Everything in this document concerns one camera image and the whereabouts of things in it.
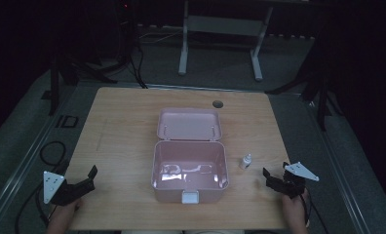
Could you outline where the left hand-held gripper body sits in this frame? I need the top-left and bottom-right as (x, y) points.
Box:
(43, 171), (86, 207)

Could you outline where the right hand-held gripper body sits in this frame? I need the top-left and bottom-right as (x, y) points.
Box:
(278, 161), (321, 200)

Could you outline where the small white bottle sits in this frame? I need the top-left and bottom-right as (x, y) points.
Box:
(239, 153), (252, 171)

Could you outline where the pink plastic box with lid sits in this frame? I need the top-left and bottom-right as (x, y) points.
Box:
(150, 106), (230, 206)

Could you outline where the person's right hand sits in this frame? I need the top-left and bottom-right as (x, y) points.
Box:
(281, 188), (310, 216)

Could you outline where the person's left hand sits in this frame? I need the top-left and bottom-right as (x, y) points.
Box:
(55, 197), (84, 218)

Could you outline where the black tripod stand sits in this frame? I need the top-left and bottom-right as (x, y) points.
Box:
(48, 42), (119, 117)
(264, 35), (336, 133)

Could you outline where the white metal stand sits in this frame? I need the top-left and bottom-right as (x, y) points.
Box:
(177, 0), (274, 82)

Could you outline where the black cable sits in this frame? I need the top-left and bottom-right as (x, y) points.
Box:
(128, 38), (149, 90)
(299, 186), (329, 234)
(15, 140), (68, 234)

